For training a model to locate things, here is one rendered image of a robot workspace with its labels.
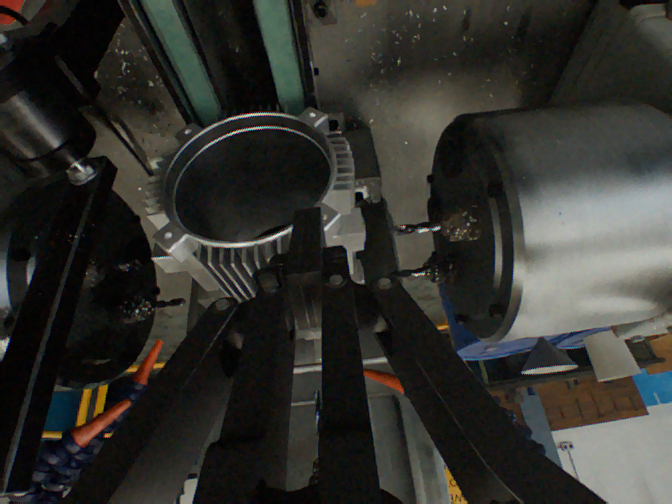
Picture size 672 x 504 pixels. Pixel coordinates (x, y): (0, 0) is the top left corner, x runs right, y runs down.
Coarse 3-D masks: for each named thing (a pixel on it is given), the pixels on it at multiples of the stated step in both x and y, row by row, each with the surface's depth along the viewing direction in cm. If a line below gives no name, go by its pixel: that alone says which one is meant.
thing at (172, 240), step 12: (312, 108) 33; (312, 120) 32; (324, 120) 33; (180, 132) 33; (192, 132) 33; (180, 144) 33; (324, 204) 27; (324, 216) 27; (336, 216) 27; (168, 228) 27; (324, 228) 26; (336, 228) 28; (156, 240) 27; (168, 240) 26; (180, 240) 26; (168, 252) 26; (180, 252) 27; (192, 252) 28
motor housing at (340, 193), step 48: (192, 144) 33; (240, 144) 36; (288, 144) 36; (336, 144) 31; (192, 192) 35; (240, 192) 41; (288, 192) 44; (336, 192) 28; (192, 240) 27; (240, 240) 47; (288, 240) 27; (240, 288) 29
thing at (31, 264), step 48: (0, 192) 31; (48, 192) 32; (0, 240) 27; (144, 240) 47; (0, 288) 27; (96, 288) 37; (144, 288) 46; (0, 336) 27; (96, 336) 36; (144, 336) 46; (96, 384) 36
